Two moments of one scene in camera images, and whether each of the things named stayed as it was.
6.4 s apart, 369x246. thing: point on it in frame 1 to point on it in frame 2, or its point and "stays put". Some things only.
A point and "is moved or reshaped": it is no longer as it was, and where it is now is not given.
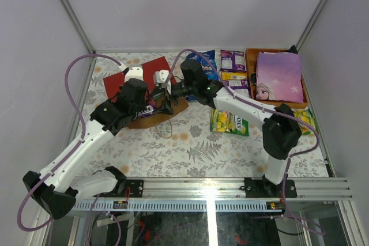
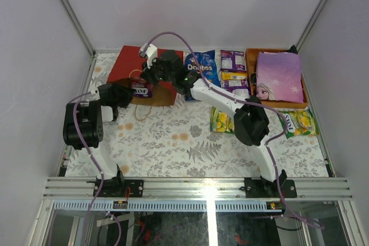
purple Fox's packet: [146, 113] is moved or reshaped
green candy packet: [222, 121] stays put
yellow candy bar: [234, 76] stays put
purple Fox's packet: [240, 87] stays put
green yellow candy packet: [307, 115] stays put
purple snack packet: [233, 61] stays put
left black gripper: [143, 110] to [127, 93]
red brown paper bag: [178, 105] is moved or reshaped
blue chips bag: [208, 68] stays put
